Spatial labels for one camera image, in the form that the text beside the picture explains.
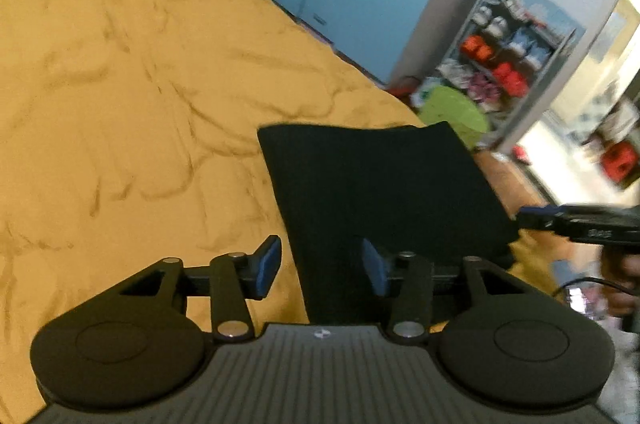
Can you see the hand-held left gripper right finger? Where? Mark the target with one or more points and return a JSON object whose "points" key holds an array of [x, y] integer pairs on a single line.
{"points": [[374, 269]]}

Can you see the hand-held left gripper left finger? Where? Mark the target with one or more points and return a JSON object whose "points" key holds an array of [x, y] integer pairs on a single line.
{"points": [[269, 265]]}

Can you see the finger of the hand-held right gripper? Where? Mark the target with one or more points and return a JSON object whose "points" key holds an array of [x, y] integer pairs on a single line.
{"points": [[537, 216]]}

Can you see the black pants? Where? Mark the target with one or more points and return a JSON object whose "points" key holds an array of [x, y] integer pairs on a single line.
{"points": [[380, 199]]}

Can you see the person's right hand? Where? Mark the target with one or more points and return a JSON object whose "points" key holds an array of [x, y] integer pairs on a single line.
{"points": [[622, 299]]}

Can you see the red plastic stool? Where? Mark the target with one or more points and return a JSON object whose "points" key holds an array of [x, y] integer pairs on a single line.
{"points": [[616, 163]]}

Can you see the green laundry basket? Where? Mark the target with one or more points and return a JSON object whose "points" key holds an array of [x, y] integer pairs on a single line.
{"points": [[452, 113]]}

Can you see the rows of colourful shoes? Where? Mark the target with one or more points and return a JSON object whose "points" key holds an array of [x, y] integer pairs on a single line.
{"points": [[500, 53]]}

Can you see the metal shoe rack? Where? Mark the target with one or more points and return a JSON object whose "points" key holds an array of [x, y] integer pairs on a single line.
{"points": [[505, 48]]}

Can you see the mustard yellow blanket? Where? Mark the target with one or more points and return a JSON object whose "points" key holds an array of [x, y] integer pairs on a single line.
{"points": [[125, 103]]}

